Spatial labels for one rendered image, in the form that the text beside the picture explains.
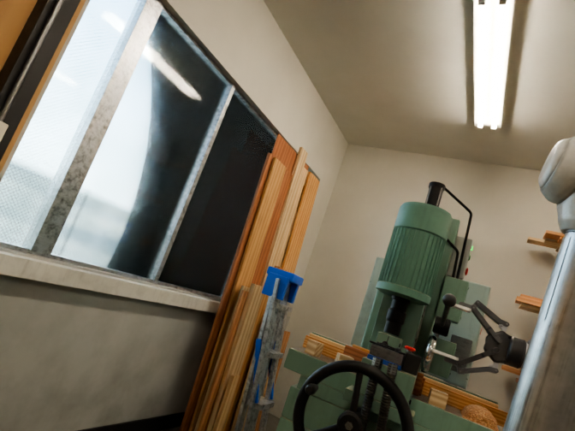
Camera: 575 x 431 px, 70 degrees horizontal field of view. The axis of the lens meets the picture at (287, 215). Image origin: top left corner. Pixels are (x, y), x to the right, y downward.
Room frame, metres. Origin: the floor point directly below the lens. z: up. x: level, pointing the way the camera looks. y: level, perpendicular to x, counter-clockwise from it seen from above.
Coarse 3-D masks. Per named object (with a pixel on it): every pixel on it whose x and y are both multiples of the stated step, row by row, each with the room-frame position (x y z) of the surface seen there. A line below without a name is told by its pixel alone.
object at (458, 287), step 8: (448, 280) 1.46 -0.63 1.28; (456, 280) 1.45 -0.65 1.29; (464, 280) 1.44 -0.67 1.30; (448, 288) 1.46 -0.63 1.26; (456, 288) 1.45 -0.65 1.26; (464, 288) 1.44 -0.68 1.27; (440, 296) 1.47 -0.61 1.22; (456, 296) 1.44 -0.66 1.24; (464, 296) 1.43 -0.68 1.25; (440, 304) 1.46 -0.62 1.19; (440, 312) 1.46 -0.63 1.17; (448, 312) 1.45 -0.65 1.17; (456, 312) 1.44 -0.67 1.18; (456, 320) 1.44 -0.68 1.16
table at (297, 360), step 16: (288, 352) 1.30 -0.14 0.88; (304, 352) 1.30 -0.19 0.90; (288, 368) 1.30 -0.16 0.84; (304, 368) 1.28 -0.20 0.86; (336, 384) 1.24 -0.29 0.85; (352, 384) 1.22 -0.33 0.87; (416, 400) 1.15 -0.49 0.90; (416, 416) 1.15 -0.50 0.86; (432, 416) 1.13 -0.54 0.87; (448, 416) 1.12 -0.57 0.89
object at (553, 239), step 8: (552, 232) 2.67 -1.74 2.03; (528, 240) 3.04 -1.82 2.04; (536, 240) 2.98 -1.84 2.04; (544, 240) 2.83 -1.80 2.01; (552, 240) 2.76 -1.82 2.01; (560, 240) 2.68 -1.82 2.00; (520, 296) 2.84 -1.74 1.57; (528, 296) 2.82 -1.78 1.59; (520, 304) 2.79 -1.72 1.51; (528, 304) 2.77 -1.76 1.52; (536, 304) 2.70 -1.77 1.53; (536, 312) 2.83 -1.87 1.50; (504, 368) 2.82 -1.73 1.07; (512, 368) 2.80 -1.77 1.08; (520, 368) 2.86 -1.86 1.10
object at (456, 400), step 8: (304, 344) 1.45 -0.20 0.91; (328, 344) 1.42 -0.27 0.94; (328, 352) 1.41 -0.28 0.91; (336, 352) 1.40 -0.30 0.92; (424, 384) 1.29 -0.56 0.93; (432, 384) 1.28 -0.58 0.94; (424, 392) 1.29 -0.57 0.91; (448, 392) 1.26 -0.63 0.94; (448, 400) 1.26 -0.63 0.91; (456, 400) 1.25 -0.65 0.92; (464, 400) 1.24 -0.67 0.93; (472, 400) 1.24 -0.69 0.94; (488, 408) 1.22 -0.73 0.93; (496, 416) 1.21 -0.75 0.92; (504, 416) 1.20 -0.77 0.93
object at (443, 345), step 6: (438, 342) 1.43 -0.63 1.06; (444, 342) 1.43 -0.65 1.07; (450, 342) 1.42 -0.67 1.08; (438, 348) 1.43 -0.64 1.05; (444, 348) 1.42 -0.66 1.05; (450, 348) 1.42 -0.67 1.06; (450, 354) 1.41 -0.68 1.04; (438, 360) 1.43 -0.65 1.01; (432, 366) 1.43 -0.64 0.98; (438, 366) 1.42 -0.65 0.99; (444, 366) 1.42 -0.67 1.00; (450, 366) 1.41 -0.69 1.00; (432, 372) 1.43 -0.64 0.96; (438, 372) 1.42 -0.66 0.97; (444, 372) 1.42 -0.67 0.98
